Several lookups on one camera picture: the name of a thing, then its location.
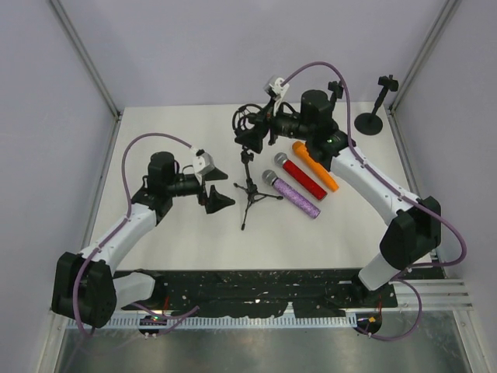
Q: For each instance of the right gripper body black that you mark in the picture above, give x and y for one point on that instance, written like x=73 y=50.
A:
x=277 y=126

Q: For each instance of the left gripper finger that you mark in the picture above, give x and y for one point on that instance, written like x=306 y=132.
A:
x=214 y=175
x=217 y=201

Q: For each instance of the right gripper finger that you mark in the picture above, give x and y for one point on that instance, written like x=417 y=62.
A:
x=251 y=138
x=260 y=119

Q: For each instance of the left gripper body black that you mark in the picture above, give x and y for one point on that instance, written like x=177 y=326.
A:
x=203 y=195

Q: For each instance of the black tripod stand shock mount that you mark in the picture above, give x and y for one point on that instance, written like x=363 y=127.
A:
x=248 y=175

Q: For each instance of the orange microphone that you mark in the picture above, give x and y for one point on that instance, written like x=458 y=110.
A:
x=300 y=150

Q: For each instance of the red microphone silver grille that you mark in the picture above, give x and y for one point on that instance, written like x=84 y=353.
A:
x=281 y=159

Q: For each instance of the black round-base mic stand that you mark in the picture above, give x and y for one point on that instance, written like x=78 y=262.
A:
x=336 y=88

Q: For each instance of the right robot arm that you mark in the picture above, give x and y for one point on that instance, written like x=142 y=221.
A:
x=413 y=225

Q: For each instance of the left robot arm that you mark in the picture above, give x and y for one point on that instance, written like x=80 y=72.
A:
x=85 y=288

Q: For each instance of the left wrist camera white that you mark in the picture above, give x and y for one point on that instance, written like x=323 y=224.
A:
x=202 y=162

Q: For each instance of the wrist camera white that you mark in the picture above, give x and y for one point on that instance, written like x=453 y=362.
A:
x=276 y=88
x=202 y=162

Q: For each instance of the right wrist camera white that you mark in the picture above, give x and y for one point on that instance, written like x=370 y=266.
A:
x=276 y=88

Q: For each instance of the black front rail base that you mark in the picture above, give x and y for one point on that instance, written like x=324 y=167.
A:
x=264 y=293

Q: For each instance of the white slotted cable duct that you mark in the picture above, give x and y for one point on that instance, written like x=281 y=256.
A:
x=287 y=320

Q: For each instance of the right aluminium frame post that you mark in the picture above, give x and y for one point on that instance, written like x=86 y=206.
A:
x=432 y=38

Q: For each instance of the aluminium frame post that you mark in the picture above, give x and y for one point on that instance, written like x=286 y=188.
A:
x=83 y=55
x=432 y=38

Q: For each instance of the left aluminium frame post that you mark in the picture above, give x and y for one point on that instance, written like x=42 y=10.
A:
x=83 y=55

